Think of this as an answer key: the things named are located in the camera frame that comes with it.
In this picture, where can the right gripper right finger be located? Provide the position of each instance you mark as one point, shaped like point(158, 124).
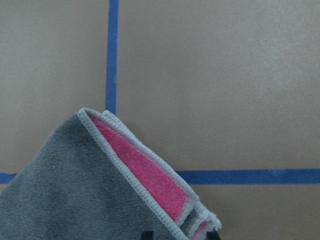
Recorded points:
point(212, 235)

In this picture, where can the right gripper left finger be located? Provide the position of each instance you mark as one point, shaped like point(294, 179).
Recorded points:
point(147, 235)

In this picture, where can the pink and grey towel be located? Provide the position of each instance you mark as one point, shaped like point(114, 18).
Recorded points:
point(94, 180)

